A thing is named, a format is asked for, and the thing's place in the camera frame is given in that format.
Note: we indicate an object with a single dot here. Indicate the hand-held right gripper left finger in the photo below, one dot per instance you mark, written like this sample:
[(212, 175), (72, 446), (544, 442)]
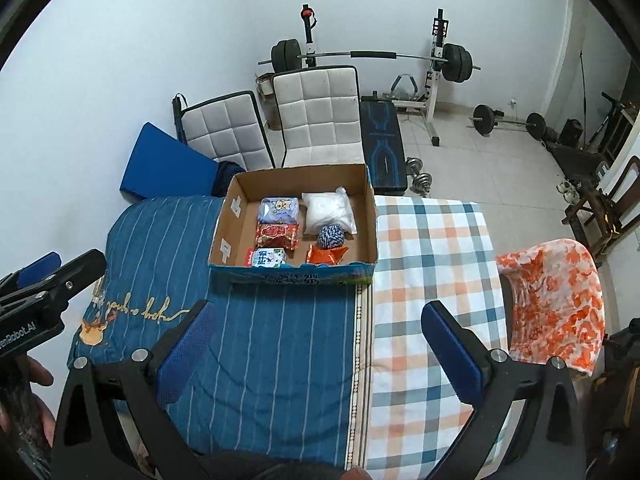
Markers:
[(187, 355)]

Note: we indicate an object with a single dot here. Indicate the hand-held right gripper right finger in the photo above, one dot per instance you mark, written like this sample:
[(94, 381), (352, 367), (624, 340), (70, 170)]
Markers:
[(450, 355)]

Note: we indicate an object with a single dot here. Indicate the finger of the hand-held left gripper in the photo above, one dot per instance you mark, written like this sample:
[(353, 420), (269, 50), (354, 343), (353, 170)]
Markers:
[(80, 272), (40, 265)]

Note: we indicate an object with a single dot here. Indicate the small white milk carton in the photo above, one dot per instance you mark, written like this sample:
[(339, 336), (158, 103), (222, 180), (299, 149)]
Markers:
[(267, 258)]

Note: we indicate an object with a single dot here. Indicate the red snack packet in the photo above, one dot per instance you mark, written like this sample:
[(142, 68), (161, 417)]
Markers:
[(276, 236)]

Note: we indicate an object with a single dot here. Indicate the orange snack packet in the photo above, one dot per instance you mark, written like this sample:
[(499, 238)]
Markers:
[(327, 255)]

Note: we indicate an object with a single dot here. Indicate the blue and white yarn ball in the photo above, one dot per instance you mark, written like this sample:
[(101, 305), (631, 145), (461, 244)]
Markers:
[(331, 236)]

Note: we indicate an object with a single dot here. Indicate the light blue tissue pack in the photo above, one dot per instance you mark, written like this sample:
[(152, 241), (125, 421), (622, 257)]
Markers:
[(279, 210)]

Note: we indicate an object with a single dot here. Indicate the cardboard box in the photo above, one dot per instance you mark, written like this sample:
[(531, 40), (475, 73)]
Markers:
[(250, 185)]

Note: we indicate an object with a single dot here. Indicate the white cotton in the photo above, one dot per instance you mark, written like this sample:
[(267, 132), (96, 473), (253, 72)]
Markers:
[(327, 210)]

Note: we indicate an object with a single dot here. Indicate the person's left hand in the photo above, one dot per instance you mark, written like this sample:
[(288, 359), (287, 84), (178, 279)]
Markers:
[(41, 371)]

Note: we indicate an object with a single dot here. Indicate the plaid blanket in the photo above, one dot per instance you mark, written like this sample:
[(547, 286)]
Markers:
[(430, 270)]

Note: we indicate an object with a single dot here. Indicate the blue striped blanket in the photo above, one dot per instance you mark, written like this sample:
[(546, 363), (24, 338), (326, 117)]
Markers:
[(280, 350)]

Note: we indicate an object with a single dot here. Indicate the orange floral towel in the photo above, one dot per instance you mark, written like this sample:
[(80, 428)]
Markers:
[(555, 300)]

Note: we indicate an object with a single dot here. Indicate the blue foam mat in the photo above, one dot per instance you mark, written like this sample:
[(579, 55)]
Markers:
[(165, 165)]

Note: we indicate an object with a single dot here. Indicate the person's dark fleece clothing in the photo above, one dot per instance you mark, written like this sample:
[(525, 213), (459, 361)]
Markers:
[(280, 472)]

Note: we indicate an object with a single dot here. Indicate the chrome dumbbell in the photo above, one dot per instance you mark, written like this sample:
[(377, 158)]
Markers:
[(415, 165), (424, 183)]

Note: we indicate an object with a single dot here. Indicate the dark blue cloth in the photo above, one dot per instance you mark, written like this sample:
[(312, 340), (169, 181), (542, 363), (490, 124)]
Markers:
[(227, 177)]

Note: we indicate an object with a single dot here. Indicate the black folded stand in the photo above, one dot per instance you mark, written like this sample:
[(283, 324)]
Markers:
[(178, 115)]

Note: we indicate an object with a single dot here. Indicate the pair of white shoes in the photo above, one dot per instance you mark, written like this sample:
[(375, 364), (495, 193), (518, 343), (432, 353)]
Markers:
[(569, 188)]

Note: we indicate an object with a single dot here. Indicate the white padded chair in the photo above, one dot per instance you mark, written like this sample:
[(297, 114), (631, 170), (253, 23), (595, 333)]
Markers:
[(317, 115), (225, 127)]

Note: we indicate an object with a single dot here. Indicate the black weight bench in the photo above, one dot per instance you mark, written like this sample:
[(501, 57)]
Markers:
[(382, 150)]

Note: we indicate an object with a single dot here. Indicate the black gym equipment pile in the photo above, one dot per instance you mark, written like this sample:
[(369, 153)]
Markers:
[(575, 160)]

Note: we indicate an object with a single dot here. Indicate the brown wooden chair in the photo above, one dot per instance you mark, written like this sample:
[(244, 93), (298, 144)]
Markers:
[(620, 195)]

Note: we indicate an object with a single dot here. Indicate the short barbell with black plates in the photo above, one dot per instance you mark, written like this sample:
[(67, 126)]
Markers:
[(535, 125)]

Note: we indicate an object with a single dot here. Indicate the brown bin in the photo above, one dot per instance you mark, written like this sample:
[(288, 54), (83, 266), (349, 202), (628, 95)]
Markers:
[(265, 102)]

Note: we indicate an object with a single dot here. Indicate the white barbell rack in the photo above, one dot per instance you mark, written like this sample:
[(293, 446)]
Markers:
[(432, 95)]

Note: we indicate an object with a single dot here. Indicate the grey bench leg attachment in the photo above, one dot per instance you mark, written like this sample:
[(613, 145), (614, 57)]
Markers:
[(405, 85)]

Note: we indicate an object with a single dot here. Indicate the black kick scooter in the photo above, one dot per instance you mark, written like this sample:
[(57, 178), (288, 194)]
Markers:
[(605, 120)]

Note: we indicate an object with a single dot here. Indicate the long barbell with black plates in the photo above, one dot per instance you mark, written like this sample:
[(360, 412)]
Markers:
[(457, 62)]

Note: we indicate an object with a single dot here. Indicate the white door frame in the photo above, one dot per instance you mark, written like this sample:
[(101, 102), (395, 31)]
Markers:
[(560, 50)]

